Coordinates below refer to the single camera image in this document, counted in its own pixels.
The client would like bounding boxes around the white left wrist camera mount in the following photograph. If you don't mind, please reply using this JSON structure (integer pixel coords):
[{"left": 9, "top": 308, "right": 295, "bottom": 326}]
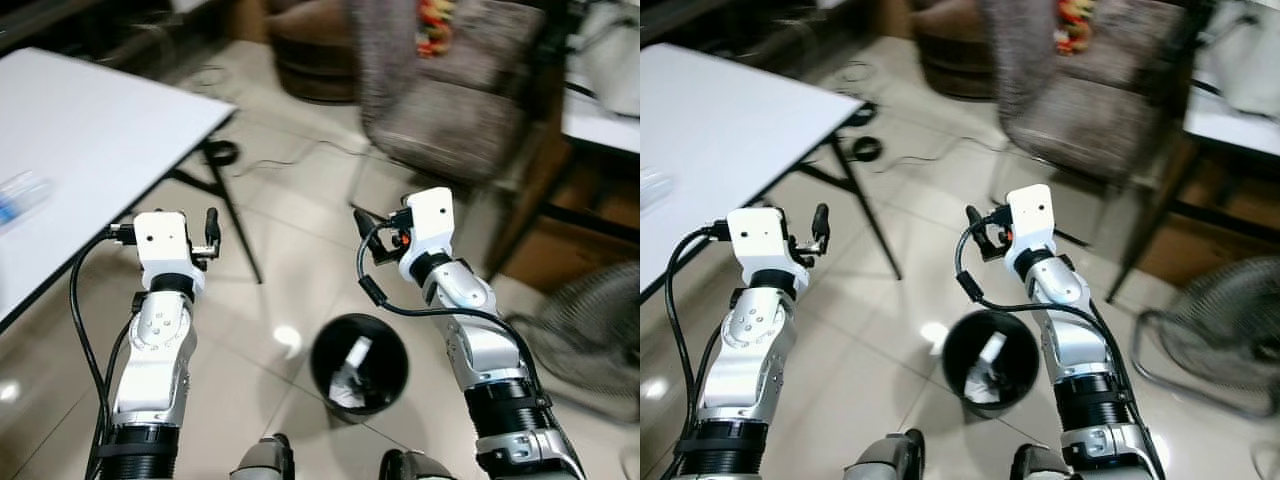
[
  {"left": 727, "top": 207, "right": 801, "bottom": 291},
  {"left": 133, "top": 210, "right": 206, "bottom": 296}
]

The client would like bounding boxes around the robot left leg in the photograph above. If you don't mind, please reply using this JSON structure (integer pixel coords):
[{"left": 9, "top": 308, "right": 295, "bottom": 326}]
[
  {"left": 230, "top": 433, "right": 297, "bottom": 480},
  {"left": 843, "top": 429, "right": 928, "bottom": 480}
]

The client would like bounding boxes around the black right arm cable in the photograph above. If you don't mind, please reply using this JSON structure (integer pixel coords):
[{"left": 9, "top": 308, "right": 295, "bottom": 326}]
[
  {"left": 355, "top": 222, "right": 546, "bottom": 401},
  {"left": 953, "top": 222, "right": 1136, "bottom": 401}
]

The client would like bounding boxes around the robot right leg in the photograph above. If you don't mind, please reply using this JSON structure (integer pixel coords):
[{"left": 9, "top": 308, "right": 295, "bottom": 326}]
[
  {"left": 378, "top": 449, "right": 463, "bottom": 480},
  {"left": 1010, "top": 443, "right": 1086, "bottom": 480}
]

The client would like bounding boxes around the white paper scrap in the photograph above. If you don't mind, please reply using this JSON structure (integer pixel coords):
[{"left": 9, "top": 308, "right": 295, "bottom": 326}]
[
  {"left": 965, "top": 330, "right": 1013, "bottom": 406},
  {"left": 328, "top": 335, "right": 376, "bottom": 409}
]

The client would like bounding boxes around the brown round stool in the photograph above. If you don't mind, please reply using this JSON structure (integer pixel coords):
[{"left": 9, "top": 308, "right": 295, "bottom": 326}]
[
  {"left": 908, "top": 0, "right": 1004, "bottom": 101},
  {"left": 262, "top": 0, "right": 363, "bottom": 104}
]

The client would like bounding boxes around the clear plastic bottle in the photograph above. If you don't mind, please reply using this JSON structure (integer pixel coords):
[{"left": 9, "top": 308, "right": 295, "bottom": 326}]
[{"left": 0, "top": 170, "right": 53, "bottom": 229}]

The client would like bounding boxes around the black round rubbish bin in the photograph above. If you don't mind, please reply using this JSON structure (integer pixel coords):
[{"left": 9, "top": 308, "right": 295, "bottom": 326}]
[
  {"left": 310, "top": 313, "right": 409, "bottom": 417},
  {"left": 942, "top": 309, "right": 1041, "bottom": 412}
]

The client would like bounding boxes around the black table leg frame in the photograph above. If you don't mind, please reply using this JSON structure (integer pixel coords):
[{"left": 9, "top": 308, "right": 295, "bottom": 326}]
[
  {"left": 790, "top": 120, "right": 906, "bottom": 283},
  {"left": 165, "top": 135, "right": 264, "bottom": 285}
]

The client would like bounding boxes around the white bag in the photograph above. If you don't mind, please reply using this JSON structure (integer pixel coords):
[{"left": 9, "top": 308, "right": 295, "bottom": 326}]
[
  {"left": 575, "top": 0, "right": 641, "bottom": 118},
  {"left": 1200, "top": 0, "right": 1280, "bottom": 119}
]

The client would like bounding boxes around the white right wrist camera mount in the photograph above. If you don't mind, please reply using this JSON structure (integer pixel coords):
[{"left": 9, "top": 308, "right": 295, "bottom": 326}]
[
  {"left": 1004, "top": 184, "right": 1059, "bottom": 277},
  {"left": 398, "top": 187, "right": 457, "bottom": 283}
]

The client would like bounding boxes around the robot leg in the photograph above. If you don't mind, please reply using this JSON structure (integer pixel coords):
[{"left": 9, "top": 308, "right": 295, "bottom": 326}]
[
  {"left": 378, "top": 449, "right": 463, "bottom": 480},
  {"left": 1010, "top": 443, "right": 1086, "bottom": 480},
  {"left": 230, "top": 433, "right": 297, "bottom": 480},
  {"left": 843, "top": 429, "right": 928, "bottom": 480}
]

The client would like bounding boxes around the colourful patterned cloth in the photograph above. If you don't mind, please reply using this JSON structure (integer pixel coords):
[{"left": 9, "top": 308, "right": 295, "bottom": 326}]
[
  {"left": 415, "top": 0, "right": 458, "bottom": 58},
  {"left": 1055, "top": 0, "right": 1098, "bottom": 56}
]

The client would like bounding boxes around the grey floor fan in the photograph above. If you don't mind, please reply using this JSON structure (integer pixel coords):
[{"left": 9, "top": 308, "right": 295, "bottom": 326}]
[
  {"left": 503, "top": 260, "right": 641, "bottom": 426},
  {"left": 1133, "top": 255, "right": 1280, "bottom": 421}
]

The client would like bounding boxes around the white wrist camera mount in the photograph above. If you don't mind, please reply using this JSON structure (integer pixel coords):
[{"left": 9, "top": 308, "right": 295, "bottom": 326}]
[
  {"left": 398, "top": 187, "right": 457, "bottom": 283},
  {"left": 727, "top": 207, "right": 801, "bottom": 291},
  {"left": 1004, "top": 184, "right": 1059, "bottom": 277},
  {"left": 133, "top": 210, "right": 206, "bottom": 296}
]

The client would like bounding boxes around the grey fabric chair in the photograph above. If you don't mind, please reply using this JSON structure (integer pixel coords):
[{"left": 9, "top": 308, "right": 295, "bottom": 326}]
[
  {"left": 982, "top": 0, "right": 1196, "bottom": 251},
  {"left": 348, "top": 0, "right": 549, "bottom": 216}
]

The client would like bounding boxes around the white desk black frame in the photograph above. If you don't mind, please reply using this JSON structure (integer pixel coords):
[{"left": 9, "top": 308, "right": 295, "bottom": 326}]
[
  {"left": 558, "top": 75, "right": 641, "bottom": 261},
  {"left": 1105, "top": 85, "right": 1280, "bottom": 301}
]

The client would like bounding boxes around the large brown cardboard carton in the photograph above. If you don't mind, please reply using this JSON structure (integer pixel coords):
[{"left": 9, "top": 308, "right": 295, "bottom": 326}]
[
  {"left": 1138, "top": 150, "right": 1280, "bottom": 291},
  {"left": 500, "top": 140, "right": 641, "bottom": 293}
]

